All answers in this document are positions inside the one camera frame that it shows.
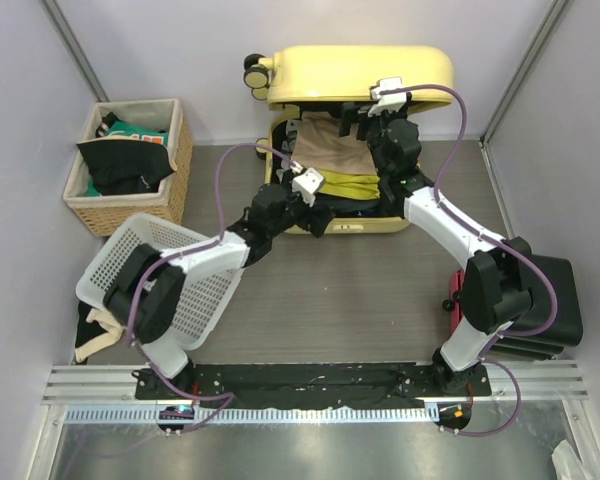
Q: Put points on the white slotted cable duct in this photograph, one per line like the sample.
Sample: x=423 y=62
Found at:
x=175 y=415

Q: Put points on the white perforated plastic basket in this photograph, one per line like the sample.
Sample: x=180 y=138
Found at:
x=202 y=302

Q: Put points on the crumpled white plastic sheet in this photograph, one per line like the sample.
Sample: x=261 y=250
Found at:
x=567 y=464

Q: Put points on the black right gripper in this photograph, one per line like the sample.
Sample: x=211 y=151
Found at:
x=351 y=115

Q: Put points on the black garment in basket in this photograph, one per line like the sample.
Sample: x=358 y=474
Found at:
x=119 y=165

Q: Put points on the aluminium rail frame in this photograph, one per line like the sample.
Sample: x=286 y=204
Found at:
x=81 y=384

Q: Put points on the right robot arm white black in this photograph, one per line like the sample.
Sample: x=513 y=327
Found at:
x=494 y=293

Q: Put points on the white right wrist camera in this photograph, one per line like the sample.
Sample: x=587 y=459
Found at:
x=388 y=96

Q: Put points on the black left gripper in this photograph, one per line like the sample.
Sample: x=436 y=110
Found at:
x=314 y=225

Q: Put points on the green printed garment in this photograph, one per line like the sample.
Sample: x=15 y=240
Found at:
x=136 y=132

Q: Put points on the yellow hard-shell suitcase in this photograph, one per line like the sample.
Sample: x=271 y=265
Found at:
x=320 y=78

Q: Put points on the yellow-green folded garment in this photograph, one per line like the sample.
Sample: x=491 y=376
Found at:
x=355 y=187

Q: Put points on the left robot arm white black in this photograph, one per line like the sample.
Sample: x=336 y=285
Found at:
x=145 y=293

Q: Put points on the woven wicker laundry basket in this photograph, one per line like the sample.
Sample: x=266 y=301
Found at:
x=103 y=214

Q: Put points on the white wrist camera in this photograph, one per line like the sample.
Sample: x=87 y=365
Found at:
x=388 y=96
x=307 y=185

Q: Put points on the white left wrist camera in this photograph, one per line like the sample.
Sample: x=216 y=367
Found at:
x=307 y=185

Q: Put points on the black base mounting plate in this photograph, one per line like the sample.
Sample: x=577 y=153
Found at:
x=321 y=386

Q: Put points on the dark folded garment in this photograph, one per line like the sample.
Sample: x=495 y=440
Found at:
x=350 y=208

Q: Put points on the beige folded garment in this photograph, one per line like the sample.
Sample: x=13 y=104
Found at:
x=319 y=145

